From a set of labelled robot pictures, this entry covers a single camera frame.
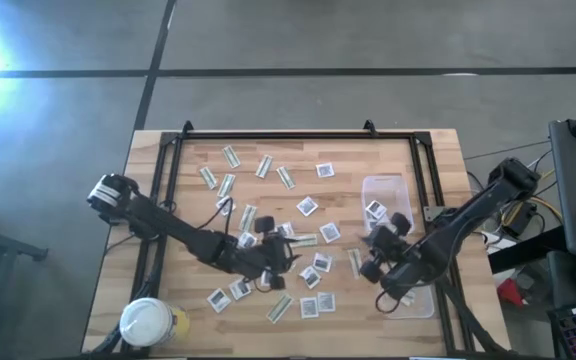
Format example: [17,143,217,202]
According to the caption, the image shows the yellow cables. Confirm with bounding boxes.
[498,169,564,229]

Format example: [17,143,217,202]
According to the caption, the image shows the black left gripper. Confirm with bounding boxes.
[232,214,300,291]

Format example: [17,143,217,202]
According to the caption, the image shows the large clear plastic container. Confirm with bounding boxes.
[382,279,437,320]

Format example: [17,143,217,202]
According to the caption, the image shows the black power box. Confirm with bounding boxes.
[505,202,539,237]

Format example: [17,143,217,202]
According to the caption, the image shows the small clear plastic container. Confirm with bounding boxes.
[360,174,415,236]

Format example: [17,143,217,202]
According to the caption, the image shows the red object on floor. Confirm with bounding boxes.
[496,277,525,308]

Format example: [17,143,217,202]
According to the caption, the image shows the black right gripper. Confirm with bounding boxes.
[360,212,414,285]

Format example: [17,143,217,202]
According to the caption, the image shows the white power strip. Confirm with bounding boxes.
[482,230,508,255]

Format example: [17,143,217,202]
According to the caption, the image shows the black floor stand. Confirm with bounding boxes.
[0,198,50,301]

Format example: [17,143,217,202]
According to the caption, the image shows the white wipes canister yellow label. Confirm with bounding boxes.
[119,296,191,349]

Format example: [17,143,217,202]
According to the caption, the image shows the black metal table frame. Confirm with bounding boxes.
[120,119,507,356]

